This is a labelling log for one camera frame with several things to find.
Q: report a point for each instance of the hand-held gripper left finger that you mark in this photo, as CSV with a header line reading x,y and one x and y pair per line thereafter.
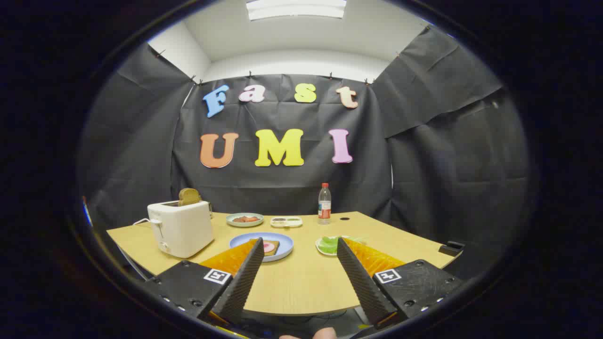
x,y
245,282

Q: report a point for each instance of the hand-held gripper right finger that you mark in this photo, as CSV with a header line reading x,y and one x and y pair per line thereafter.
x,y
360,282

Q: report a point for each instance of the green lettuce leaf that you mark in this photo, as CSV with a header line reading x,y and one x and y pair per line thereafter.
x,y
330,245

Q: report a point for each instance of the brown toast slice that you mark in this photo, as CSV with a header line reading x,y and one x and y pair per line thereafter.
x,y
189,197

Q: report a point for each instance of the pink ham slice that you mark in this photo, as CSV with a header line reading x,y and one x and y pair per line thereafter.
x,y
268,247

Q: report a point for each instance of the bread slice under ham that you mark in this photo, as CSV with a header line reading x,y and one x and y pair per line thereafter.
x,y
277,244

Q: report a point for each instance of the white square plate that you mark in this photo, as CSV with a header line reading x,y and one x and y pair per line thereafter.
x,y
319,248

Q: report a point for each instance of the blue plate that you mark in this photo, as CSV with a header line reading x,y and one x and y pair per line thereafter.
x,y
285,242

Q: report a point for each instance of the pale green plate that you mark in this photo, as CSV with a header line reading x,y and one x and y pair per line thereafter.
x,y
231,222

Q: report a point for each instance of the red tomato slice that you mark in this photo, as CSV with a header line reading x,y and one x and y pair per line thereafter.
x,y
252,219

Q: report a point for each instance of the white divided seed tray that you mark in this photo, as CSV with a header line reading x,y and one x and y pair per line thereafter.
x,y
286,222

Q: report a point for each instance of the white toaster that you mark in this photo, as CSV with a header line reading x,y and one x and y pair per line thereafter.
x,y
181,230

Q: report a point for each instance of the clear water bottle red cap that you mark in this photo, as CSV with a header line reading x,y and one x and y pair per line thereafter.
x,y
324,207

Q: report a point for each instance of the small black box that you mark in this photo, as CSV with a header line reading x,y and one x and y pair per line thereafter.
x,y
451,248

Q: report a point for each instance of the red white blue object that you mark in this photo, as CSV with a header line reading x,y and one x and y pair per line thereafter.
x,y
87,212

